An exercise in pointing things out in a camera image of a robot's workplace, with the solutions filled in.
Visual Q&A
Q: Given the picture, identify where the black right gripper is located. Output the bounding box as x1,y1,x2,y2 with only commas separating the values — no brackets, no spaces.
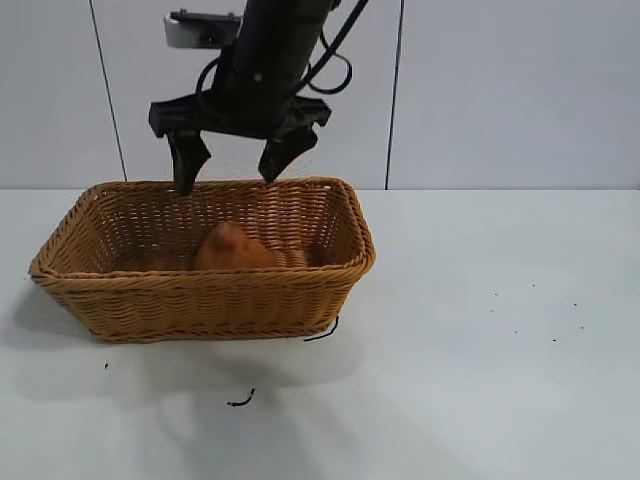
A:
148,0,333,196

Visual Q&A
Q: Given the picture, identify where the bumpy orange fruit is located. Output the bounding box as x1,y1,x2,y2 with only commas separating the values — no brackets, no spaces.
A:
192,221,277,273

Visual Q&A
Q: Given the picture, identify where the brown woven wicker basket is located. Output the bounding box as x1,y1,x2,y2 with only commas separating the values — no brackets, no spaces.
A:
28,176,377,345

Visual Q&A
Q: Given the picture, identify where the long black strand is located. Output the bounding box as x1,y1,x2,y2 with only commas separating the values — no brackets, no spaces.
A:
302,317,341,343

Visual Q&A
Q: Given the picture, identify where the short black strand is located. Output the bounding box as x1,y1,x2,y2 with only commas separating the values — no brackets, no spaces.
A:
226,388,257,408

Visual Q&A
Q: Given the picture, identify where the black short cable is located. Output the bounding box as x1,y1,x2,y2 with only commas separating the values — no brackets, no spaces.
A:
195,53,224,101

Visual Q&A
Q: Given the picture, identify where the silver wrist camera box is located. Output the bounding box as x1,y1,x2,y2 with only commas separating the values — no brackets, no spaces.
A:
163,11,245,50

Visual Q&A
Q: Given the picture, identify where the black looped cable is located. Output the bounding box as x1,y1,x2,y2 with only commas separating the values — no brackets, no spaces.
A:
298,0,372,97

